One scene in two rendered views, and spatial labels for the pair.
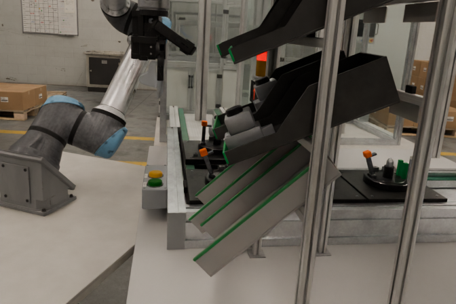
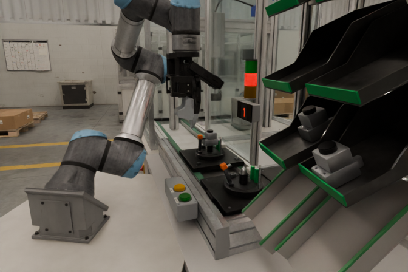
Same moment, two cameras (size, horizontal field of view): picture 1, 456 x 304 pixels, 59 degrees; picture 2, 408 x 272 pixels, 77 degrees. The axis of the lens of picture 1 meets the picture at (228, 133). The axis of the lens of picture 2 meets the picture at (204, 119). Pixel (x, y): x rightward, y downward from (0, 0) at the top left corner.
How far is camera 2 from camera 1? 41 cm
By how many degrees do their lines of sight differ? 10
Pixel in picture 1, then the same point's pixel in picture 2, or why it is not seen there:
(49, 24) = (27, 64)
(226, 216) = (299, 238)
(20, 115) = (14, 132)
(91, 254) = not seen: outside the picture
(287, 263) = not seen: hidden behind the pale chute
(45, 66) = (27, 93)
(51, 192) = (91, 220)
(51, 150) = (87, 181)
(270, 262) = not seen: hidden behind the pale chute
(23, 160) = (64, 196)
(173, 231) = (220, 243)
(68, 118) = (98, 149)
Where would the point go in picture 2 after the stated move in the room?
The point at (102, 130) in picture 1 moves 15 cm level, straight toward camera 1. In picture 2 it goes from (128, 156) to (139, 171)
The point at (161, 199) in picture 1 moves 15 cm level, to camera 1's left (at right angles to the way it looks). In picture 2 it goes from (193, 211) to (146, 216)
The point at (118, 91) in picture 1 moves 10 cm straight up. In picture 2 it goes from (135, 121) to (134, 95)
